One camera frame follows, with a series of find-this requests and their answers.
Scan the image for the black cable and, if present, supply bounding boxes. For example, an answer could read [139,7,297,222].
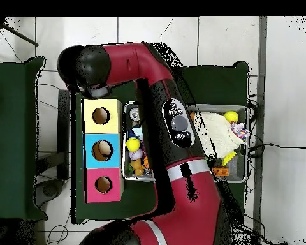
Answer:
[249,142,306,152]

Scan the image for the plain yellow ball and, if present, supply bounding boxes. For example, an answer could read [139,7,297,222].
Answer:
[224,110,240,123]

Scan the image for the white ball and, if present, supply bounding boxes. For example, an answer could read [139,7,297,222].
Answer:
[98,141,113,156]

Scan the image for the cream knitted cloth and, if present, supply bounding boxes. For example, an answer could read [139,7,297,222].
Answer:
[193,112,243,158]

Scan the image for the yellow smiley face ball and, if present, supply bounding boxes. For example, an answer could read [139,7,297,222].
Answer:
[126,137,141,152]

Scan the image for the wooden box with three holes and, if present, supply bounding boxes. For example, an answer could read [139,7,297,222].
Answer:
[81,98,124,204]

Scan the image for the silver drink can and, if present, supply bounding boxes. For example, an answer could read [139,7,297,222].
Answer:
[129,107,142,121]

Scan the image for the orange plastic tray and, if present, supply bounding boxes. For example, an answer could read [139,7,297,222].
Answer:
[211,167,230,177]

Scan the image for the shallow wire mesh bin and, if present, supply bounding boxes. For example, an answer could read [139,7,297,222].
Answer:
[122,101,248,183]

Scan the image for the green cloth side table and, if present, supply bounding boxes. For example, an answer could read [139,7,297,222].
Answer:
[0,57,47,221]

